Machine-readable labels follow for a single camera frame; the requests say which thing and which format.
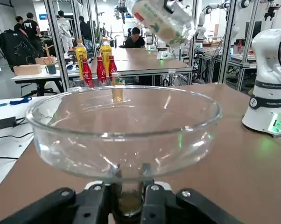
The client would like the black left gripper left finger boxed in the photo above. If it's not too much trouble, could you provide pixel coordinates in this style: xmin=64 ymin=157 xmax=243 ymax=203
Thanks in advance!
xmin=0 ymin=164 xmax=122 ymax=224

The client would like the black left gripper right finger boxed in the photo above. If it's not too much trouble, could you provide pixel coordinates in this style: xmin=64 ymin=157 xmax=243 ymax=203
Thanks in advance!
xmin=140 ymin=162 xmax=245 ymax=224

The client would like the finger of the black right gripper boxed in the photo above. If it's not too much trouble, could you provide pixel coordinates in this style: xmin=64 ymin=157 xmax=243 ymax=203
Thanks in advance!
xmin=162 ymin=0 xmax=176 ymax=14

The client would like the clear plastic drink bottle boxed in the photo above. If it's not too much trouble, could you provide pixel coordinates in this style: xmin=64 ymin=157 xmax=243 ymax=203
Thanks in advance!
xmin=131 ymin=0 xmax=197 ymax=49

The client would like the dark glass wine bottle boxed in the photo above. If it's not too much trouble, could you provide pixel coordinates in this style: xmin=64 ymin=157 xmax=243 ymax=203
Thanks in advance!
xmin=111 ymin=182 xmax=145 ymax=224

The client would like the yellow bottle with orange cap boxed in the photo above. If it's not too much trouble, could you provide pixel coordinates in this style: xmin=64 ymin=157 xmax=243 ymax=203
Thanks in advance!
xmin=100 ymin=37 xmax=113 ymax=77
xmin=74 ymin=39 xmax=88 ymax=80

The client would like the red cola bottle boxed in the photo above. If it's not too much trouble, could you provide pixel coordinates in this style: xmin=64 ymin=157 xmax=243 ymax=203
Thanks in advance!
xmin=81 ymin=57 xmax=94 ymax=88
xmin=96 ymin=56 xmax=107 ymax=86
xmin=107 ymin=55 xmax=118 ymax=81

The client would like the small yellow drink bottle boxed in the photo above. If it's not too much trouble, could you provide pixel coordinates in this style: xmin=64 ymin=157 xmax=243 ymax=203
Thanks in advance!
xmin=111 ymin=72 xmax=125 ymax=103

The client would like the person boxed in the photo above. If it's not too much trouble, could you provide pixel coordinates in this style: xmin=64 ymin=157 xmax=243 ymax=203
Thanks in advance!
xmin=22 ymin=13 xmax=41 ymax=45
xmin=57 ymin=10 xmax=74 ymax=54
xmin=14 ymin=15 xmax=25 ymax=33
xmin=79 ymin=15 xmax=92 ymax=42
xmin=124 ymin=27 xmax=146 ymax=49

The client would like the white side table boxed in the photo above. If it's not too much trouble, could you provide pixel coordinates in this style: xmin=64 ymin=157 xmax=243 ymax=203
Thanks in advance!
xmin=0 ymin=95 xmax=50 ymax=194

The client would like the black power adapter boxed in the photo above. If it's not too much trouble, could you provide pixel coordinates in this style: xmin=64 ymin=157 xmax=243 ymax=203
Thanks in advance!
xmin=0 ymin=116 xmax=17 ymax=130

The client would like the wooden box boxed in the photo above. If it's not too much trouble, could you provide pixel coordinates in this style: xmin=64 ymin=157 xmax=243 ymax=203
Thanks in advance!
xmin=13 ymin=64 xmax=42 ymax=76

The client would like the aluminium frame post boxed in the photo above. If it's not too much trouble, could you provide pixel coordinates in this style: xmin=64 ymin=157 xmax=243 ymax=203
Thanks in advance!
xmin=44 ymin=0 xmax=71 ymax=93
xmin=218 ymin=0 xmax=259 ymax=85

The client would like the blue handled tool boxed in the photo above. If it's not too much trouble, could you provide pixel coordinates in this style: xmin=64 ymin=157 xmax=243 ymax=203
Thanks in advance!
xmin=9 ymin=96 xmax=33 ymax=105

